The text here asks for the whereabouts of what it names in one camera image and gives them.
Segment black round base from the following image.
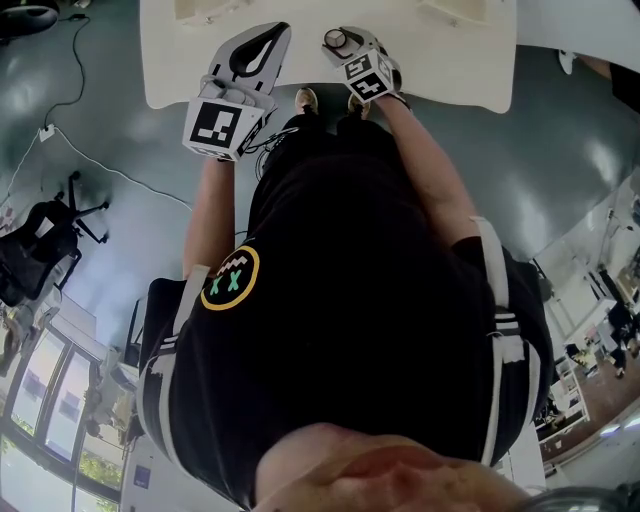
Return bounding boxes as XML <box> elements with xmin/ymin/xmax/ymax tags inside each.
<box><xmin>0</xmin><ymin>0</ymin><xmax>61</xmax><ymax>42</ymax></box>

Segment white vanity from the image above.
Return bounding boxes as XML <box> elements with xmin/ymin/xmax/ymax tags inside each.
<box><xmin>138</xmin><ymin>0</ymin><xmax>517</xmax><ymax>115</ymax></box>

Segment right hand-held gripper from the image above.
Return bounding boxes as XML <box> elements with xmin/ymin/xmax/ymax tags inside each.
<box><xmin>322</xmin><ymin>25</ymin><xmax>402</xmax><ymax>104</ymax></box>

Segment white shelf unit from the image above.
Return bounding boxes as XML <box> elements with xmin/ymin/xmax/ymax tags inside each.
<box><xmin>533</xmin><ymin>344</ymin><xmax>592</xmax><ymax>444</ymax></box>

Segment large window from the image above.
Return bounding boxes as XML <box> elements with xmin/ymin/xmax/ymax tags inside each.
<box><xmin>0</xmin><ymin>319</ymin><xmax>127</xmax><ymax>512</ymax></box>

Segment white shoulder strap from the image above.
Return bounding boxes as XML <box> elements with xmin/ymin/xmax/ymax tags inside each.
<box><xmin>468</xmin><ymin>215</ymin><xmax>526</xmax><ymax>364</ymax></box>
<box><xmin>172</xmin><ymin>263</ymin><xmax>212</xmax><ymax>351</ymax></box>

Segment black office chair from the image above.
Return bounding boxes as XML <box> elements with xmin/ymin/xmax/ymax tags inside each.
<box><xmin>0</xmin><ymin>170</ymin><xmax>111</xmax><ymax>308</ymax></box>

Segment white right shoulder strap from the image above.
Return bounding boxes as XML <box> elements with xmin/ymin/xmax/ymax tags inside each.
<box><xmin>468</xmin><ymin>215</ymin><xmax>526</xmax><ymax>364</ymax></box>

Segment white floor cable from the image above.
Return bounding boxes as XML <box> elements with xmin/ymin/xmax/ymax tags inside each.
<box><xmin>0</xmin><ymin>127</ymin><xmax>194</xmax><ymax>212</ymax></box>

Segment person's left forearm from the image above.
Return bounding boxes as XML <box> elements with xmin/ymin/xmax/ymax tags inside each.
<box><xmin>182</xmin><ymin>157</ymin><xmax>237</xmax><ymax>282</ymax></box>

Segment white office desk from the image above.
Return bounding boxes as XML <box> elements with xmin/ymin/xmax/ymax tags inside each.
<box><xmin>530</xmin><ymin>238</ymin><xmax>619</xmax><ymax>346</ymax></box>

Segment black floor cable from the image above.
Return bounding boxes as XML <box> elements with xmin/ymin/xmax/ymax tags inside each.
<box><xmin>43</xmin><ymin>13</ymin><xmax>92</xmax><ymax>127</ymax></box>

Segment person's right forearm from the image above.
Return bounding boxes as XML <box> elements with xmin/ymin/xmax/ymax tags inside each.
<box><xmin>372</xmin><ymin>93</ymin><xmax>485</xmax><ymax>247</ymax></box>

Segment white left shoulder strap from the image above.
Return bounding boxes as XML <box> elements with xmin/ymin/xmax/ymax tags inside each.
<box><xmin>172</xmin><ymin>263</ymin><xmax>212</xmax><ymax>351</ymax></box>

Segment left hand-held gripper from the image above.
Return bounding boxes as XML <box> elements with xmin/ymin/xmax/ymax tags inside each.
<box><xmin>181</xmin><ymin>21</ymin><xmax>292</xmax><ymax>164</ymax></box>

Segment person's chin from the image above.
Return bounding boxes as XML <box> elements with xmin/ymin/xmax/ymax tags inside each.
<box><xmin>253</xmin><ymin>422</ymin><xmax>532</xmax><ymax>512</ymax></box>

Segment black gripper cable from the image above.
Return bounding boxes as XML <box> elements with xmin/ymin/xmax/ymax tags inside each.
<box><xmin>243</xmin><ymin>125</ymin><xmax>301</xmax><ymax>182</ymax></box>

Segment person's black printed shirt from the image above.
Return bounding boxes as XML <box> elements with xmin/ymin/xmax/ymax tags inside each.
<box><xmin>137</xmin><ymin>119</ymin><xmax>555</xmax><ymax>507</ymax></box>

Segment person's left shoe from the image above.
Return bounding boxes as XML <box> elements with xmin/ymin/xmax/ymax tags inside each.
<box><xmin>294</xmin><ymin>86</ymin><xmax>320</xmax><ymax>114</ymax></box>

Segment person's black trousers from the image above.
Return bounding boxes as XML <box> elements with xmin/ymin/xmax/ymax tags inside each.
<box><xmin>259</xmin><ymin>110</ymin><xmax>399</xmax><ymax>171</ymax></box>

